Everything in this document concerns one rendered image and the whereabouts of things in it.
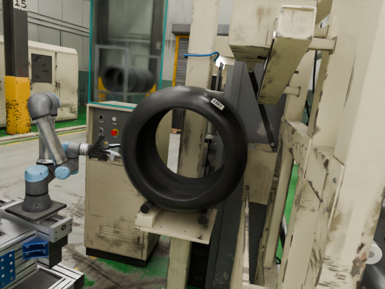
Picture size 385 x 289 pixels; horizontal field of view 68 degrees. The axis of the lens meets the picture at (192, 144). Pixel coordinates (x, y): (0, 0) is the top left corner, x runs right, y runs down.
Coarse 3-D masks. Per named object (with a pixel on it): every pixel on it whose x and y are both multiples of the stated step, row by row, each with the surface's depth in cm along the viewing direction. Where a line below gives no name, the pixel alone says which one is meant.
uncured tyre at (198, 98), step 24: (168, 96) 121; (192, 96) 119; (216, 96) 123; (144, 120) 124; (216, 120) 118; (240, 120) 128; (120, 144) 133; (144, 144) 156; (240, 144) 121; (144, 168) 153; (168, 168) 160; (240, 168) 123; (144, 192) 132; (168, 192) 152; (192, 192) 154; (216, 192) 125
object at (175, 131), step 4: (176, 108) 797; (180, 108) 794; (172, 112) 788; (176, 112) 776; (180, 112) 777; (172, 116) 788; (176, 116) 778; (180, 116) 780; (172, 120) 788; (176, 120) 781; (180, 120) 783; (172, 124) 789; (176, 124) 783; (180, 124) 787; (172, 128) 785; (176, 128) 786; (180, 128) 790; (172, 132) 787; (176, 132) 785
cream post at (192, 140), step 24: (216, 0) 144; (192, 24) 149; (216, 24) 151; (192, 48) 151; (192, 72) 154; (192, 120) 159; (192, 144) 162; (192, 168) 165; (168, 264) 181; (168, 288) 184
